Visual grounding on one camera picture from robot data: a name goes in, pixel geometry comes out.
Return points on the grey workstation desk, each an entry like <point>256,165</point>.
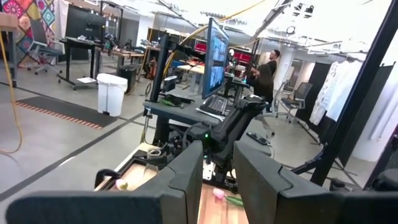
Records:
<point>174,111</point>

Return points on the white tape roll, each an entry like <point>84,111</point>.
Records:
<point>154,152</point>

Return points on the tan topped side table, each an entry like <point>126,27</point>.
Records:
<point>7,21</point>

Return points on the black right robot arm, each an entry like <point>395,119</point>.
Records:
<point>230,127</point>

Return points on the black desk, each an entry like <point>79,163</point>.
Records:
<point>79,42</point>

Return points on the black keyboard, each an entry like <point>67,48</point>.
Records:
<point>214,105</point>

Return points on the black office chair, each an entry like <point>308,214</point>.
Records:
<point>300,93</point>

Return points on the black room divider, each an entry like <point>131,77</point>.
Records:
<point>370,118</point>

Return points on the large black monitor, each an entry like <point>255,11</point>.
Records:
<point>85,21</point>

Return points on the white power strip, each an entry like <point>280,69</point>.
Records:
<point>208,171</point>

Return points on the person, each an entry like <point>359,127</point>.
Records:
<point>273,63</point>
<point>262,87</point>

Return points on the red plastic bin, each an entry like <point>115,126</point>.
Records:
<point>244,57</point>
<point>200,47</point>

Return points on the white hanging garments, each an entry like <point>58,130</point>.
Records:
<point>335,90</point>

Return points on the black monitor stand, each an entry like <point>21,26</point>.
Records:
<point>160,68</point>

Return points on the pale cream pink tulip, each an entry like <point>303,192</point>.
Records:
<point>120,184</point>

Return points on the black remote control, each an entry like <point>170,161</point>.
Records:
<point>258,138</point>

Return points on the white trash bin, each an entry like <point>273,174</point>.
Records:
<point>111,95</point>

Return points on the black rig frame post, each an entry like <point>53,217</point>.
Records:
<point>357,93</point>

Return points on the wooden work table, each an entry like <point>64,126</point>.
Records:
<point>124,53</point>

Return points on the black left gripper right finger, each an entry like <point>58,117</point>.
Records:
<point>267,193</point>

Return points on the lit computer monitor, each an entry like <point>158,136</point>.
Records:
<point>216,59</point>

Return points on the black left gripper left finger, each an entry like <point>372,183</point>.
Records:
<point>174,199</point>

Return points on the colourful patchwork quilt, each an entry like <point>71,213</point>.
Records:
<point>18,9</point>

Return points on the grey office chair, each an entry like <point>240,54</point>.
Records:
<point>43,51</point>

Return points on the black waste bin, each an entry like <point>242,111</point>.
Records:
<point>129,77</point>

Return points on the black striped floor mat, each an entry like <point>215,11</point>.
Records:
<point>65,110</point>

